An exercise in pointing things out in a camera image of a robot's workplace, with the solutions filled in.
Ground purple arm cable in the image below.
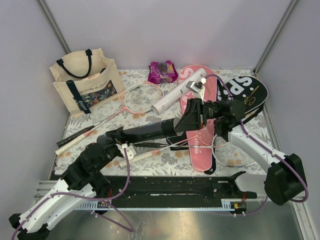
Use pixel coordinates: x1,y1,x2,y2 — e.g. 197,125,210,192
11,148,135,240
203,73,310,218

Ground purple snack packet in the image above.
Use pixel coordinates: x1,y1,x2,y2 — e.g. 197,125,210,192
147,60,178,84

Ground white shuttlecock tube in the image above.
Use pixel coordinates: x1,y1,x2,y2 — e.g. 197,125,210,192
151,68,206,115

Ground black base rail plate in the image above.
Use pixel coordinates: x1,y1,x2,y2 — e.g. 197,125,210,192
97,176,257,206

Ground black shuttlecock tube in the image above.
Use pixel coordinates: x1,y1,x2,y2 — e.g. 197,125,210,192
96,117,180,147

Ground black racket cover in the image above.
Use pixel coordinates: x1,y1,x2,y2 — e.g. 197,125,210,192
216,75,269,124

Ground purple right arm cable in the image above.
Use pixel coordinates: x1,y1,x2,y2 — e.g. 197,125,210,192
203,73,310,218

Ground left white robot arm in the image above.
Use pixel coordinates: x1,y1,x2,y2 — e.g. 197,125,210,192
9,127,134,240

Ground white cable duct strip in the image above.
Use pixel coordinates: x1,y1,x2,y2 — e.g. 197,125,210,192
76,199,247,212

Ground pink frame badminton racket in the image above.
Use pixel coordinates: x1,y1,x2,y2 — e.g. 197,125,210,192
55,82,164,156

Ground floral patterned table mat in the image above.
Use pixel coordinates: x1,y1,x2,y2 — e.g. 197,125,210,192
56,68,281,177

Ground white frame racket black handle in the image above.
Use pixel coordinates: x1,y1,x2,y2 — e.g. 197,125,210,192
134,129,258,167

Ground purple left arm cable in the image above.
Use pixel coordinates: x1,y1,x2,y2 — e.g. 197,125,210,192
11,148,135,240

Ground beige canvas tote bag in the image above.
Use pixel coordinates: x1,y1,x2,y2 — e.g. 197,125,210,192
49,48,126,118

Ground pink racket cover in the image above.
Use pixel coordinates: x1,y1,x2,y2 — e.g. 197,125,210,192
177,65,217,175

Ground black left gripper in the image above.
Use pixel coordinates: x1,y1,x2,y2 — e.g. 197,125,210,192
93,126,125,173

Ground black frame badminton racket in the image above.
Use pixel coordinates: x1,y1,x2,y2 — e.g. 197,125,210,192
56,125,94,148

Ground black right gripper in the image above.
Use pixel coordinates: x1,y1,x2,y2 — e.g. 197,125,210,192
173,98,224,133

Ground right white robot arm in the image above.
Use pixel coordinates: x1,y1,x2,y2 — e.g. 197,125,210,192
176,76,309,206

